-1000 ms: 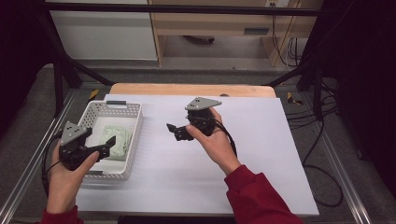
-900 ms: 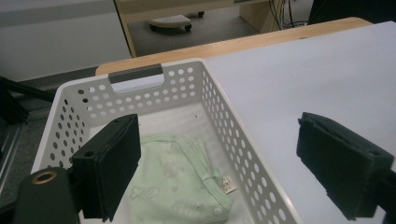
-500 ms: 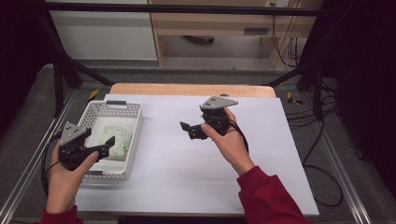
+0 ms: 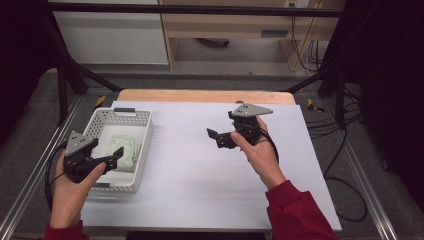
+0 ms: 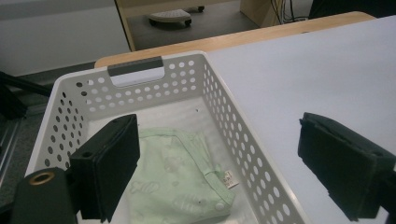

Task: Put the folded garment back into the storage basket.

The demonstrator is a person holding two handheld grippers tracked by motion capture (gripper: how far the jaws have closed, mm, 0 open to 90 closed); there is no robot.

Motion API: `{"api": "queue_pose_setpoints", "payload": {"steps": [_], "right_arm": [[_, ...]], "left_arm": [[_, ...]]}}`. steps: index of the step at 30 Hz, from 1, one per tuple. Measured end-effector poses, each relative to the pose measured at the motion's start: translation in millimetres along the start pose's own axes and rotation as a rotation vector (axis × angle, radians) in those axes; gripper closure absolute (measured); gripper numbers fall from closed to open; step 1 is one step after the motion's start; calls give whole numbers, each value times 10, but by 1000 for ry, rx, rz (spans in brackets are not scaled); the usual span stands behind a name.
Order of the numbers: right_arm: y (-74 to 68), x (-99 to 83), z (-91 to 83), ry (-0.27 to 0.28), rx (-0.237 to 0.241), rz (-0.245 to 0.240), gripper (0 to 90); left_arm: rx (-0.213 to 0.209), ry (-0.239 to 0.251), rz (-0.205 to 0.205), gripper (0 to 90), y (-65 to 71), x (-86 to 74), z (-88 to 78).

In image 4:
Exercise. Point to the wooden table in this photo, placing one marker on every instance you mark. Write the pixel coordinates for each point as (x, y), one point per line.
(200, 96)

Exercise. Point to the aluminium floor rail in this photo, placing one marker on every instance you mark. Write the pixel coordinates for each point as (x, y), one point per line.
(30, 183)
(366, 186)

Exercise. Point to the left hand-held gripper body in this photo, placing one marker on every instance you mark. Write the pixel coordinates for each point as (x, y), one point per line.
(78, 143)

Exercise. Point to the yellow black tape piece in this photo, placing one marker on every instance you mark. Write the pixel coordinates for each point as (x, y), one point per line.
(100, 101)
(311, 105)

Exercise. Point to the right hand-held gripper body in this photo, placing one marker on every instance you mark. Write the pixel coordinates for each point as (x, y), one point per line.
(250, 109)

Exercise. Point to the person's right hand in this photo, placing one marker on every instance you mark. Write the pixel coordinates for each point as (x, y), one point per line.
(263, 160)

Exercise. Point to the white perforated plastic basket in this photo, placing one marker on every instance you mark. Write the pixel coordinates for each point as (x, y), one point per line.
(123, 128)

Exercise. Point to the black metal stand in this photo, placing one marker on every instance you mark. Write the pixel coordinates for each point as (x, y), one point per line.
(62, 86)
(340, 96)

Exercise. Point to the light wooden desk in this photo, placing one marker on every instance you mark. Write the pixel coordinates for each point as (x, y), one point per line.
(226, 23)

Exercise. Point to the pale green cloth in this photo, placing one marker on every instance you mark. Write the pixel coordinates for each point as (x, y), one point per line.
(128, 150)

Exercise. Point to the white table cover board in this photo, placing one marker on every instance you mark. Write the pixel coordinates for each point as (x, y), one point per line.
(186, 166)

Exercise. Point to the wall power socket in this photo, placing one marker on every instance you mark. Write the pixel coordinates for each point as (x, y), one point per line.
(291, 3)

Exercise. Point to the black curtain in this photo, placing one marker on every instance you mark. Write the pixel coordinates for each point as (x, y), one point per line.
(393, 83)
(16, 66)

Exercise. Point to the grey label plate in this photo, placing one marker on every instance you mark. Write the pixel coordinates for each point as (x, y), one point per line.
(274, 33)

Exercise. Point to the person's left hand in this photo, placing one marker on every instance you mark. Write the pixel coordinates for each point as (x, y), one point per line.
(68, 200)

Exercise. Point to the black metal crossbar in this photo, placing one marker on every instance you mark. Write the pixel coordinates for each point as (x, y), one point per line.
(200, 10)

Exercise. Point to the white cabinet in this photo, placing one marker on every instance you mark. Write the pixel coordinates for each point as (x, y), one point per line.
(110, 36)

